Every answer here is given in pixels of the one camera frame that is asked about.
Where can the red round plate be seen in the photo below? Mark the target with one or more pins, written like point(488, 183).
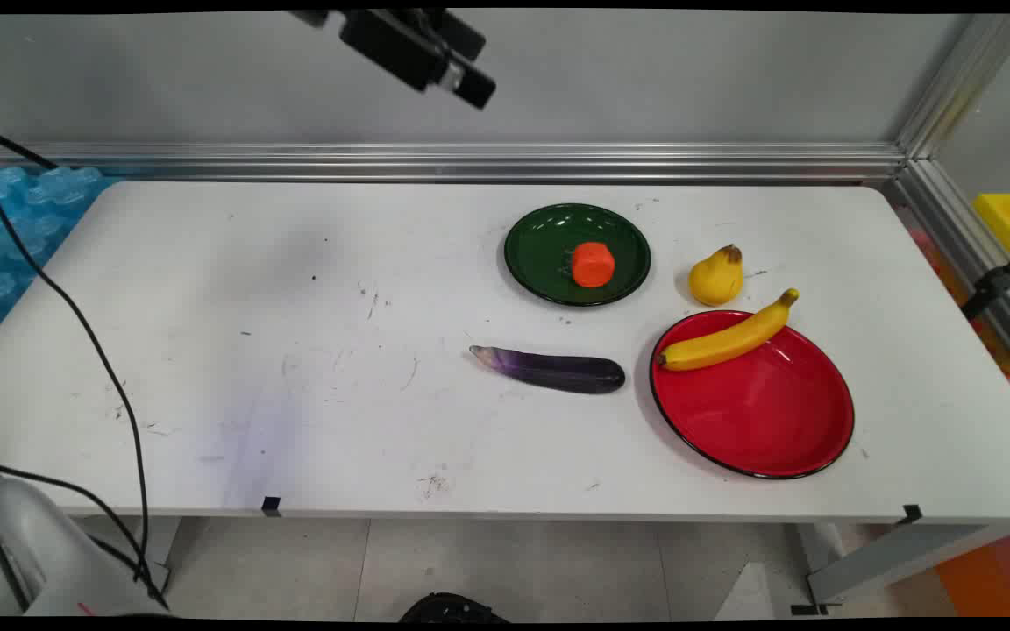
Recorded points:
point(759, 403)

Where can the black tape marker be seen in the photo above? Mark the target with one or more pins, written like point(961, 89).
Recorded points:
point(271, 505)
point(911, 514)

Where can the purple toy eggplant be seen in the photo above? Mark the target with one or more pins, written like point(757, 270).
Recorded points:
point(558, 370)

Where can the upright aluminium frame post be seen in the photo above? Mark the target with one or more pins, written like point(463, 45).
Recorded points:
point(961, 83)

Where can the side aluminium frame rail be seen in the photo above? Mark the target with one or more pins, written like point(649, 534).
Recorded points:
point(970, 245)

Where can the orange toy carrot chunk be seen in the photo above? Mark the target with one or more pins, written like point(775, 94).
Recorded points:
point(593, 265)

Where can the dark green round plate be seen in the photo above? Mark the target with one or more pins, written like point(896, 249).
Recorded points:
point(549, 254)

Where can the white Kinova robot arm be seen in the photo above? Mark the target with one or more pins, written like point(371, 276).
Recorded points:
point(40, 552)

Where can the yellow toy banana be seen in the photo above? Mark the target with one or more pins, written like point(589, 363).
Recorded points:
point(724, 342)

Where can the orange box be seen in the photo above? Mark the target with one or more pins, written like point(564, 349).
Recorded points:
point(996, 574)

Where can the blue bubble wrap sheet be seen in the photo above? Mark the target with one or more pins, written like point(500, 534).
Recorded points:
point(10, 237)

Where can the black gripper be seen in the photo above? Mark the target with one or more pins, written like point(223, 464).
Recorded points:
point(387, 44)

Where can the horizontal aluminium frame rail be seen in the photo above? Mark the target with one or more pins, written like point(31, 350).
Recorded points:
point(470, 162)

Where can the yellow toy pear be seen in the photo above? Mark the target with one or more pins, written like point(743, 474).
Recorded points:
point(715, 279)

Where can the white table leg frame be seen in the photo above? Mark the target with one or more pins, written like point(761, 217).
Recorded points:
point(891, 556)

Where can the black round floor object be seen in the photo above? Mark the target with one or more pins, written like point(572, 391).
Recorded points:
point(452, 609)

